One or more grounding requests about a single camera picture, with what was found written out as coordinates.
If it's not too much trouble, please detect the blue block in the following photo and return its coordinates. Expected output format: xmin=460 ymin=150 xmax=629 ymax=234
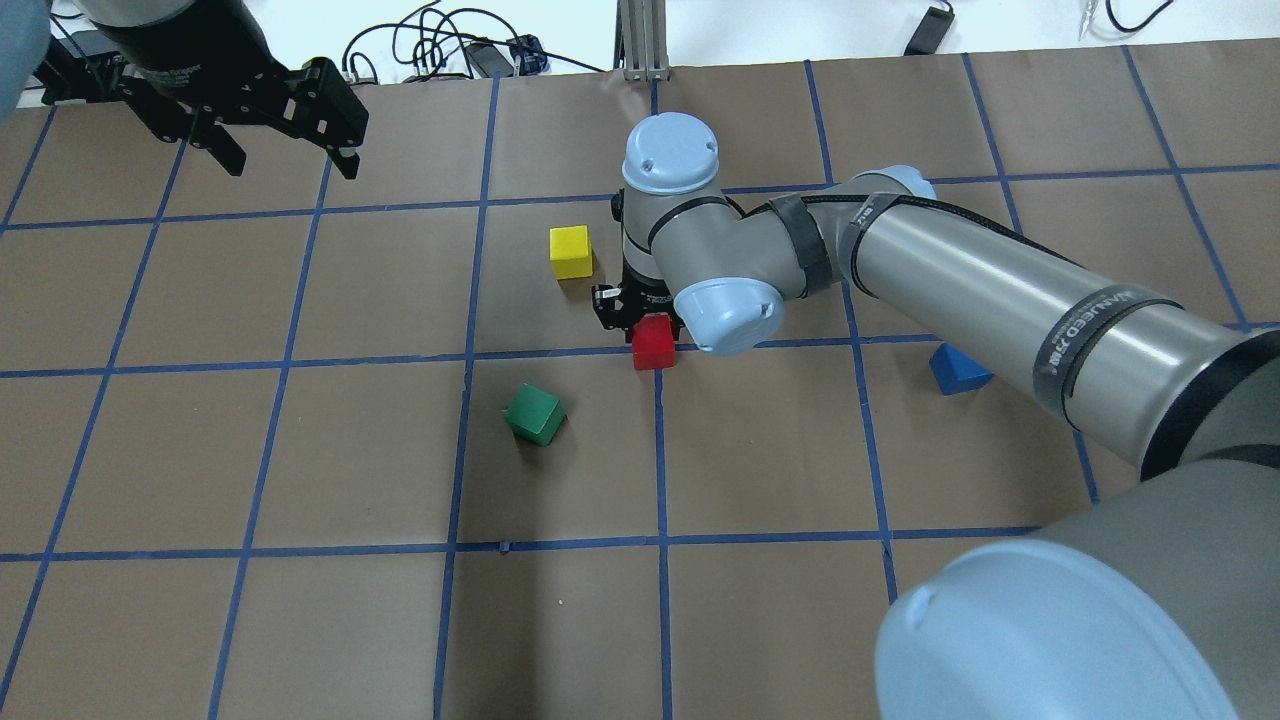
xmin=929 ymin=343 xmax=995 ymax=396

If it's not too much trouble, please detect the yellow block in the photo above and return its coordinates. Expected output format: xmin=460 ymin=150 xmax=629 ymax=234
xmin=548 ymin=225 xmax=595 ymax=281

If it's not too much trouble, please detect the aluminium frame post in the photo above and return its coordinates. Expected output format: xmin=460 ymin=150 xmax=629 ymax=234
xmin=614 ymin=1 xmax=669 ymax=82

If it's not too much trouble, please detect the red block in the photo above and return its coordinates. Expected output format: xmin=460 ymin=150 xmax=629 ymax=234
xmin=630 ymin=313 xmax=677 ymax=372

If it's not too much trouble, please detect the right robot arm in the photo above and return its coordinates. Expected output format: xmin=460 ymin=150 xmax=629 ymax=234
xmin=593 ymin=111 xmax=1279 ymax=719

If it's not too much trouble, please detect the green block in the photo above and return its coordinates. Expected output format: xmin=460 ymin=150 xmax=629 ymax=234
xmin=503 ymin=383 xmax=567 ymax=447

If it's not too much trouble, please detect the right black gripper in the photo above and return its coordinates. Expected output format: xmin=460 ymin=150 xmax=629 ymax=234
xmin=591 ymin=190 xmax=685 ymax=341

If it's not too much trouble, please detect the black power adapter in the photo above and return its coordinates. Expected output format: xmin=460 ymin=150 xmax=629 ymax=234
xmin=902 ymin=3 xmax=955 ymax=56

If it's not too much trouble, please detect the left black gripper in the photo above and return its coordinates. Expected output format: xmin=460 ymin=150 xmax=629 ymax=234
xmin=40 ymin=20 xmax=369 ymax=181

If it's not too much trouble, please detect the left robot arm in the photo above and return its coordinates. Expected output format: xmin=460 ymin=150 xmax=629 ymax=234
xmin=3 ymin=1 xmax=369 ymax=181

